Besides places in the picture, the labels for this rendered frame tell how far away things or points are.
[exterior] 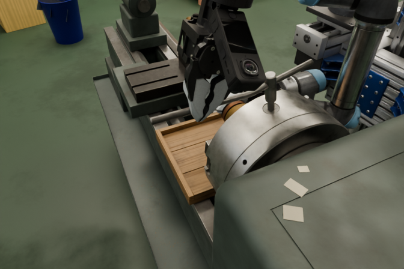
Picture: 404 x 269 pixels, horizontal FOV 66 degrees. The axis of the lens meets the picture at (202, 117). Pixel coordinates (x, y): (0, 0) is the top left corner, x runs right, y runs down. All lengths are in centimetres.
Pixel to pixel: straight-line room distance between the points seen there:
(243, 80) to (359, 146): 27
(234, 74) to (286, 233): 21
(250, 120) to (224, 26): 26
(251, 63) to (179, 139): 71
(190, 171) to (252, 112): 39
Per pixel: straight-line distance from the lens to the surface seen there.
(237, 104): 82
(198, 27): 48
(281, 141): 58
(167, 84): 116
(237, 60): 38
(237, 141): 62
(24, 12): 446
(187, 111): 51
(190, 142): 105
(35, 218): 214
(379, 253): 46
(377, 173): 54
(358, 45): 95
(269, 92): 59
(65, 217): 207
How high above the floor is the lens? 162
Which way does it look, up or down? 40 degrees down
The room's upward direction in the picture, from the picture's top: straight up
